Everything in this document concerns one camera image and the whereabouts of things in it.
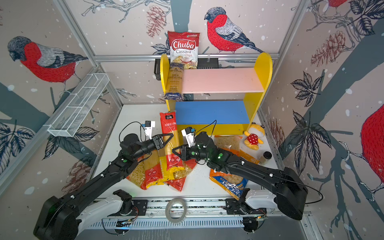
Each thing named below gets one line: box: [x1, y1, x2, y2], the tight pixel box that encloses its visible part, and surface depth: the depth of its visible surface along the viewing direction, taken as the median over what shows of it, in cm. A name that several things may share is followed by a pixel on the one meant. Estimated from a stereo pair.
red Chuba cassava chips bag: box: [167, 31, 200, 70], surface depth 85 cm
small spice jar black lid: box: [258, 151, 272, 165], surface depth 84 cm
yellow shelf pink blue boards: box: [160, 52, 273, 136], surface depth 79 cm
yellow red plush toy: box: [244, 122, 266, 151], surface depth 97 cm
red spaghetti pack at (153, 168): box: [140, 149, 163, 190], surface depth 79 cm
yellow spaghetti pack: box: [158, 148, 176, 182], surface depth 81 cm
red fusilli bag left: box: [126, 160, 147, 190], surface depth 81 cm
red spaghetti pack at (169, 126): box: [160, 111, 184, 171], surface depth 72 cm
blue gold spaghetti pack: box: [164, 62, 184, 100], surface depth 74 cm
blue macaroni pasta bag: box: [209, 168, 249, 201], surface depth 80 cm
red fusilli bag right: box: [165, 153, 197, 192], surface depth 79 cm
